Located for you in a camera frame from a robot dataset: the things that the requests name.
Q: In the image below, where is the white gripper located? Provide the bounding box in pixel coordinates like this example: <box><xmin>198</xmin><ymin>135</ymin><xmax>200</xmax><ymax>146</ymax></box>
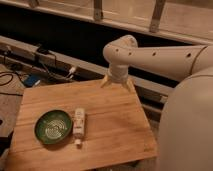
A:
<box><xmin>101</xmin><ymin>64</ymin><xmax>134</xmax><ymax>92</ymax></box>

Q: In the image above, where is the small white bottle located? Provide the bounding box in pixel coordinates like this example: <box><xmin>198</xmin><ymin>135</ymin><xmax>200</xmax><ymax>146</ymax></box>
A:
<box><xmin>73</xmin><ymin>108</ymin><xmax>86</xmax><ymax>146</ymax></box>

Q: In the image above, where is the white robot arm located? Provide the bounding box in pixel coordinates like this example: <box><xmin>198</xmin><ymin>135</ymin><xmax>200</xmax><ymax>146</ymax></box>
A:
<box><xmin>103</xmin><ymin>35</ymin><xmax>213</xmax><ymax>171</ymax></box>

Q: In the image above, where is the green ceramic bowl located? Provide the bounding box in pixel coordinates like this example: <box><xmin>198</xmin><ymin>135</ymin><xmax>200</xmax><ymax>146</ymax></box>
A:
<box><xmin>34</xmin><ymin>110</ymin><xmax>73</xmax><ymax>145</ymax></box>

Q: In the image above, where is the wooden board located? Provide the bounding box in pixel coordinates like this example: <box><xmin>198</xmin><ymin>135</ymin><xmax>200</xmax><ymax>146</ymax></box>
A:
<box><xmin>5</xmin><ymin>80</ymin><xmax>157</xmax><ymax>171</ymax></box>

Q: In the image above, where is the white plug connector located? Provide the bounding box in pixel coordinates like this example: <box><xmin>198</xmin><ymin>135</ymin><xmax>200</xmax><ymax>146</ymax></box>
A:
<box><xmin>66</xmin><ymin>66</ymin><xmax>77</xmax><ymax>79</ymax></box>

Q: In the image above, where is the blue box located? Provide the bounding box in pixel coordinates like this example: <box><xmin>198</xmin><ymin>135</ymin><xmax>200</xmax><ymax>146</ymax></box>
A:
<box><xmin>24</xmin><ymin>75</ymin><xmax>40</xmax><ymax>87</ymax></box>

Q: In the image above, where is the metal rail bracket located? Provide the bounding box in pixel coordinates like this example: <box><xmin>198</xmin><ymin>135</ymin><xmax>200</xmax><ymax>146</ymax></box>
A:
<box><xmin>149</xmin><ymin>0</ymin><xmax>166</xmax><ymax>33</ymax></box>
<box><xmin>93</xmin><ymin>0</ymin><xmax>103</xmax><ymax>21</ymax></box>

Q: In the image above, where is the black cable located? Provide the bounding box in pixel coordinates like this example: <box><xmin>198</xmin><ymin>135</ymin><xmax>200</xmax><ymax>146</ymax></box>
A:
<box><xmin>0</xmin><ymin>71</ymin><xmax>24</xmax><ymax>98</ymax></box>

